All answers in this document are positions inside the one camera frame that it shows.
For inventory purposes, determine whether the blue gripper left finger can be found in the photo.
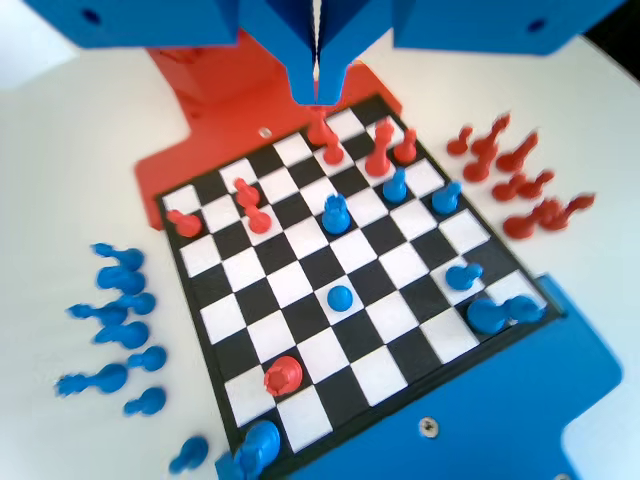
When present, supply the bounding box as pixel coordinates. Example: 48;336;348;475
22;0;318;106

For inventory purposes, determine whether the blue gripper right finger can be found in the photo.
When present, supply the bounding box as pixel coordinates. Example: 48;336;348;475
318;0;630;107

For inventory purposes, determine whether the blue chess pawn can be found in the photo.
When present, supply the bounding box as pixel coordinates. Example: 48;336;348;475
444;262;484;292
168;435;210;475
382;167;409;204
123;387;167;417
326;284;355;312
127;345;167;372
431;179;464;215
127;292;157;316

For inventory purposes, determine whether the red chess pawn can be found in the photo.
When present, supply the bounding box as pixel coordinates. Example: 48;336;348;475
517;169;555;200
234;177;261;209
393;128;419;164
446;126;474;157
244;204;274;236
322;137;345;166
166;209;204;239
491;172;529;203

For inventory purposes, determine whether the red king board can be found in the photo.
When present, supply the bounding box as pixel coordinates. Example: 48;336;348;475
363;119;396;177

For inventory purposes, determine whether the red chess queen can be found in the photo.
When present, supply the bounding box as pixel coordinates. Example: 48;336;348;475
502;202;564;241

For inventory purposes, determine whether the tall blue piece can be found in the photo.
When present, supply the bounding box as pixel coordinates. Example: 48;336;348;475
467;294;544;336

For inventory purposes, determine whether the blue chess queen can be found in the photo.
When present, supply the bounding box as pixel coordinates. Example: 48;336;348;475
54;363;129;396

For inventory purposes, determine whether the black white chessboard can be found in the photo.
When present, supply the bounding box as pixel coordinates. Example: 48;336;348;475
154;93;569;476

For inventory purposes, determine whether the red robot base plate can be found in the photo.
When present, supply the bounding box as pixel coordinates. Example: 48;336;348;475
133;29;404;234

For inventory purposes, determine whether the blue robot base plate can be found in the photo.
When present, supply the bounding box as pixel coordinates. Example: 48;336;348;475
214;272;624;480

